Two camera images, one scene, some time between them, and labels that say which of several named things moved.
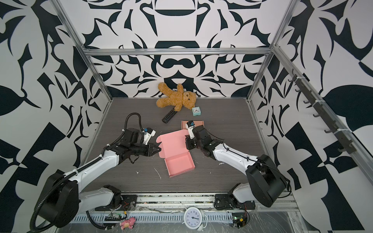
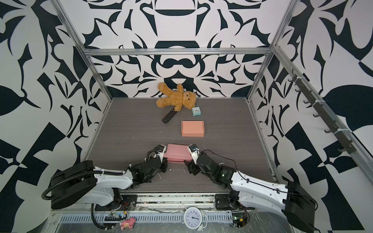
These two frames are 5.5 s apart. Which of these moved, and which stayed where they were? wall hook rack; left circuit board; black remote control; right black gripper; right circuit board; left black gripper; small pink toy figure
Moved: left black gripper; right black gripper
Stayed: black remote control; small pink toy figure; left circuit board; right circuit board; wall hook rack
